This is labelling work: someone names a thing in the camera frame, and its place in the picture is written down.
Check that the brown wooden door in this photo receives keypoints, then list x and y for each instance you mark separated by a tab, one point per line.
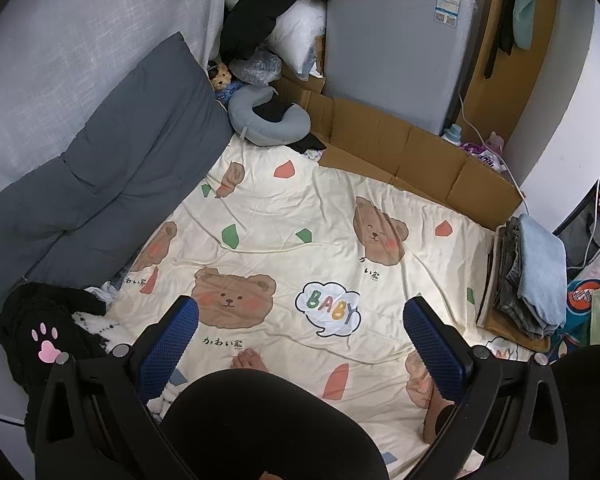
490	100

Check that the grey neck pillow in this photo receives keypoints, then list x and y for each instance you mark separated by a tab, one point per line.
245	120

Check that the black hanging cloth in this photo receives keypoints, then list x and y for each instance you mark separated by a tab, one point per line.
502	25

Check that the light blue denim pants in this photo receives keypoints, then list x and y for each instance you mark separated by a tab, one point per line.
542	270

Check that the cream bear print blanket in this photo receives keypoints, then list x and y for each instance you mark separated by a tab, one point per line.
290	210

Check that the white plastic bag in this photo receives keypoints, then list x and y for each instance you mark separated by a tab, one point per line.
100	292

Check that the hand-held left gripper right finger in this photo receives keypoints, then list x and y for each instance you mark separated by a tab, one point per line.
432	352

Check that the purple white detergent bag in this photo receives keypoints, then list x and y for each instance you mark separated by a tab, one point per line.
482	152

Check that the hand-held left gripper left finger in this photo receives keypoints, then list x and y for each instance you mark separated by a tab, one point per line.
172	347

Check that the black garment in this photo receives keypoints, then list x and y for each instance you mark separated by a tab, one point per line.
250	15

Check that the white pillow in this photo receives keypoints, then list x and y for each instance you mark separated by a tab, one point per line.
295	30

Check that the small teddy bear toy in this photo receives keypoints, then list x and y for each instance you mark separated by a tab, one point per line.
221	77

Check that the light blue detergent bottle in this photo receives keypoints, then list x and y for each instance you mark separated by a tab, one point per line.
451	135

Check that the grey folded jeans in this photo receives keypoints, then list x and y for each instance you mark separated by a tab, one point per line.
510	290

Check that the white patterned cloth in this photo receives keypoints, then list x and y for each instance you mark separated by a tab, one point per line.
315	155

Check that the teal towel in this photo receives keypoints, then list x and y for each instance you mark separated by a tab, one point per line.
527	5

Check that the brown flattened cardboard sheet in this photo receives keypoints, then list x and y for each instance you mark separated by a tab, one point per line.
380	130

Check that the black white fluffy blanket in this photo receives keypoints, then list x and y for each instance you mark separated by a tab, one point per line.
30	320

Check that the clear plastic bag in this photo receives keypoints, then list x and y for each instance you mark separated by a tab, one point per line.
255	67

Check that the colourful printed bag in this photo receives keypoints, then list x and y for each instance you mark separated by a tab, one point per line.
577	305

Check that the grey appliance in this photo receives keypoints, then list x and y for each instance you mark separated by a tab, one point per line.
390	50

